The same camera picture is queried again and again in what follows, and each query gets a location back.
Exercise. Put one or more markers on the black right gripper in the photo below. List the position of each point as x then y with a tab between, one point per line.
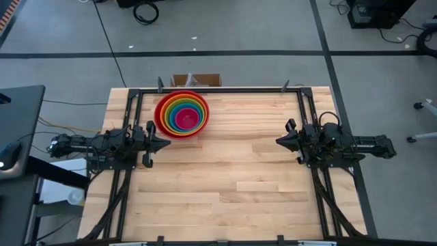
307	140

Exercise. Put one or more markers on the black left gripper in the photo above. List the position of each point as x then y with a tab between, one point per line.
147	140

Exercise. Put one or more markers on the orange bowl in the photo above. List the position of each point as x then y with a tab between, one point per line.
159	118

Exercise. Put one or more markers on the yellow bowl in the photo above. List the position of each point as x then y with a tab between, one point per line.
162	118

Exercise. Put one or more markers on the green bowl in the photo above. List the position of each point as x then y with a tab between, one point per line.
166	118

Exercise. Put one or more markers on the blue bowl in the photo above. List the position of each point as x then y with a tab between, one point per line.
171	118

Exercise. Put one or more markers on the small pink bowl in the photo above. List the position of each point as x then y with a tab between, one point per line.
187	119

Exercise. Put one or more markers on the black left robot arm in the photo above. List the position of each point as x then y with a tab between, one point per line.
78	143

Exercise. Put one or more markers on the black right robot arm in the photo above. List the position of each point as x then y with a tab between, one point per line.
368	141

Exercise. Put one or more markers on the large red bowl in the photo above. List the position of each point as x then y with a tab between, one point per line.
156	118

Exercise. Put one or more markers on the black table clamp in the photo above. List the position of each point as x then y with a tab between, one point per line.
159	84

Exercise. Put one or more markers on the brown cardboard box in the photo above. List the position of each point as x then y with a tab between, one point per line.
208	80

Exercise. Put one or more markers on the clear plastic cup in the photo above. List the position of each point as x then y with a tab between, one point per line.
75	197

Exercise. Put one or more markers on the white board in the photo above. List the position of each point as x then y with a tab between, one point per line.
54	191

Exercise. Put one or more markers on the grey office chair base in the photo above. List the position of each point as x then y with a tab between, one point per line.
426	136

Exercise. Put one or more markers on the dark grey desk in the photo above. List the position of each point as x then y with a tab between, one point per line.
20	112

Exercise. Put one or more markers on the black computer mouse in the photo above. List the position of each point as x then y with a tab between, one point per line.
10	153

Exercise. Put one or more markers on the black equipment box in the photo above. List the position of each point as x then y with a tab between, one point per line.
375	17

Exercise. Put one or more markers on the orange striped black mat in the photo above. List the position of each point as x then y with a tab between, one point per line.
8	13

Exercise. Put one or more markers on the black aluminium table frame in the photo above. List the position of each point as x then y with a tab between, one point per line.
239	90

